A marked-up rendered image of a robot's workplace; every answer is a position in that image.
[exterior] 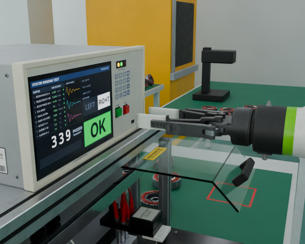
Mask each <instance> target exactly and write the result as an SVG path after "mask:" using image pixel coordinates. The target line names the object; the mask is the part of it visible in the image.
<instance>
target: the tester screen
mask: <svg viewBox="0 0 305 244"><path fill-rule="evenodd" d="M30 89H31V100H32V110H33V122H34V132H35V144H36V154H37V166H38V176H40V175H42V174H43V173H45V172H47V171H49V170H50V169H52V168H54V167H56V166H57V165H59V164H61V163H63V162H65V161H66V160H68V159H70V158H72V157H73V156H75V155H77V154H79V153H80V152H82V151H84V150H86V149H87V148H89V147H91V146H93V145H95V144H96V143H98V142H100V141H102V140H103V139H105V138H107V137H109V136H110V135H112V132H111V133H110V134H108V135H106V136H105V137H103V138H101V139H99V140H97V141H96V142H94V143H92V144H90V145H88V146H87V147H85V140H84V122H86V121H88V120H91V119H93V118H95V117H97V116H100V115H102V114H104V113H106V112H109V111H111V105H109V106H107V107H105V108H103V109H100V110H98V111H95V112H93V113H90V114H88V115H86V116H84V115H83V101H84V100H87V99H90V98H92V97H95V96H98V95H101V94H104V93H106V92H110V67H109V65H107V66H103V67H98V68H93V69H89V70H85V71H80V72H75V73H71V74H66V75H62V76H56V77H51V78H47V79H42V80H37V81H33V82H30ZM110 104H111V99H110ZM69 128H71V132H72V140H71V141H69V142H67V143H65V144H63V145H61V146H59V147H57V148H55V149H53V150H51V145H50V136H53V135H55V134H57V133H60V132H62V131H64V130H66V129H69ZM79 140H81V144H82V147H81V148H79V149H77V150H75V151H74V152H72V153H70V154H68V155H66V156H65V157H63V158H61V159H59V160H57V161H55V162H53V163H52V164H50V165H48V166H46V167H44V168H42V169H40V160H41V159H43V158H45V157H47V156H49V155H51V154H53V153H55V152H57V151H59V150H61V149H63V148H65V147H67V146H69V145H71V144H73V143H75V142H77V141H79Z"/></svg>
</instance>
